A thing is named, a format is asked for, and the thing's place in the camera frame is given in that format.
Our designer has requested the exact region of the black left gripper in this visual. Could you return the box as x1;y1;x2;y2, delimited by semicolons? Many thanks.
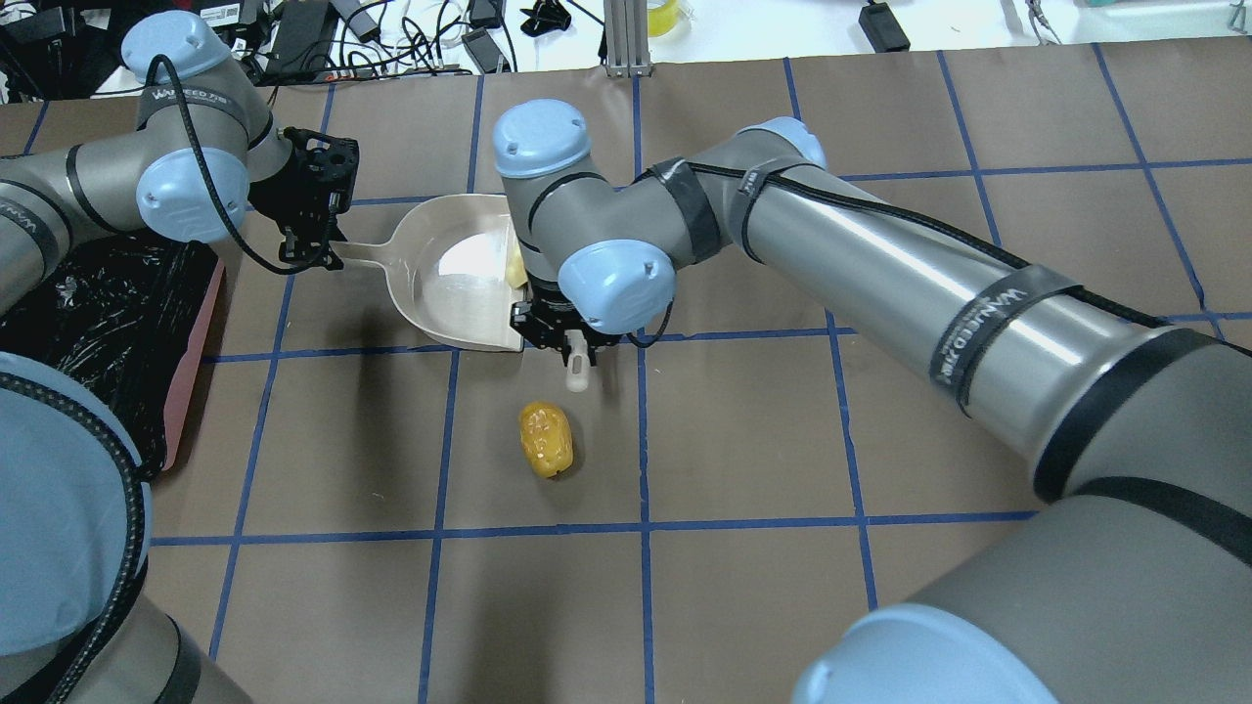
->
247;127;361;273

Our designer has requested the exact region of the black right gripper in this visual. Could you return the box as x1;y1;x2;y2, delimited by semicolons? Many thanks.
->
511;284;622;367

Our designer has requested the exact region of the white hand brush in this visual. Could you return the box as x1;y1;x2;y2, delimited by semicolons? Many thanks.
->
563;329;592;393

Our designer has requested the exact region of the yellow potato toy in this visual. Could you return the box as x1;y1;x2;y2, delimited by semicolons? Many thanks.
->
518;401;576;479

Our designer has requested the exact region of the cream bread toy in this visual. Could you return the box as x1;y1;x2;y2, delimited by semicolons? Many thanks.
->
505;236;528;289

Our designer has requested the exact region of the white plastic dustpan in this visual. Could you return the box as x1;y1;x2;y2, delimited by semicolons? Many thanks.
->
333;195;525;353

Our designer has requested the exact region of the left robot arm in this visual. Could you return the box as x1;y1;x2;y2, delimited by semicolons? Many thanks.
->
1;10;361;703

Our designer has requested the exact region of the bin with black bag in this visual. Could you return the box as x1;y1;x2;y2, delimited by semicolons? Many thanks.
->
3;232;225;477

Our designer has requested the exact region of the yellow tape roll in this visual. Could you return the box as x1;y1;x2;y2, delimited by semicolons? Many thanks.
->
646;0;684;38

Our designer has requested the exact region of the black power brick top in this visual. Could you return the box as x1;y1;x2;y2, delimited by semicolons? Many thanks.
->
858;1;911;54

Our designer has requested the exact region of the black braided cable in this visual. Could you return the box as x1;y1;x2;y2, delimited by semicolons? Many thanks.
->
146;54;343;277

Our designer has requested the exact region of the aluminium frame post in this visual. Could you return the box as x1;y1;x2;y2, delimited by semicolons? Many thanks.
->
603;0;654;76

